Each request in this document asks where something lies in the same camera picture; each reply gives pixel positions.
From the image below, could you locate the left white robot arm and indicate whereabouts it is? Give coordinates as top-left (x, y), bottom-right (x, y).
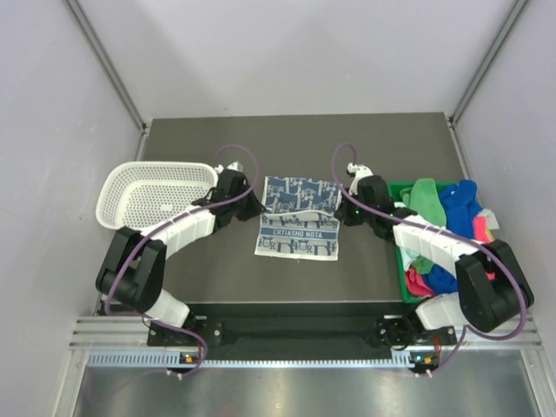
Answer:
top-left (96, 162), bottom-right (263, 345)

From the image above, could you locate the pink red towel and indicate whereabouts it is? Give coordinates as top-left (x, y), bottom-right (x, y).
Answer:
top-left (403, 215), bottom-right (494, 297)

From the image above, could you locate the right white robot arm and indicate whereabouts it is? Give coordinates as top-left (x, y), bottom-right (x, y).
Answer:
top-left (334, 171), bottom-right (534, 344)

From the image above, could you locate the slotted grey cable duct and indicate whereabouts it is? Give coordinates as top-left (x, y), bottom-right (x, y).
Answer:
top-left (87, 350), bottom-right (432, 369)

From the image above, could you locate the aluminium frame rail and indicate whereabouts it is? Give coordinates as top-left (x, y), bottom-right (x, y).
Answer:
top-left (69, 316), bottom-right (543, 350)

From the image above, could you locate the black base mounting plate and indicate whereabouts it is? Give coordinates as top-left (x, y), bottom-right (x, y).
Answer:
top-left (147, 302), bottom-right (455, 361)

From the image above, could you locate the white mint towel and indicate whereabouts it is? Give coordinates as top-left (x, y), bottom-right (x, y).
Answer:
top-left (399, 248), bottom-right (422, 271)

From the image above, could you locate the green plastic bin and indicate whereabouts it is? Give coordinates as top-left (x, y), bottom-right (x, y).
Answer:
top-left (388, 182), bottom-right (459, 303)

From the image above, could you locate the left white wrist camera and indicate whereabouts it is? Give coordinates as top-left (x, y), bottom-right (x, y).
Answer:
top-left (215, 161), bottom-right (243, 174)

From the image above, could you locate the white perforated plastic basket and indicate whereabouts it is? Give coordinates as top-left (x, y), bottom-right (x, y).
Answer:
top-left (96, 162), bottom-right (218, 229)

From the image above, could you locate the blue white patterned towel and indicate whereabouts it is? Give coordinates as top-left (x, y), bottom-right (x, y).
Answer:
top-left (255, 176), bottom-right (341, 261)

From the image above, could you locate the green microfiber towel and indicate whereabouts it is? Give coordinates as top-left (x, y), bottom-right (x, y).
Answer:
top-left (400, 178), bottom-right (447, 275)

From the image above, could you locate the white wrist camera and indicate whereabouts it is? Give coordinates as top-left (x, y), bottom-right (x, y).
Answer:
top-left (215, 161), bottom-right (243, 174)
top-left (347, 162), bottom-right (373, 195)

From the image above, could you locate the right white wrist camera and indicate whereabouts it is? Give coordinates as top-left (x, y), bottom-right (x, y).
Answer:
top-left (347, 162), bottom-right (373, 195)

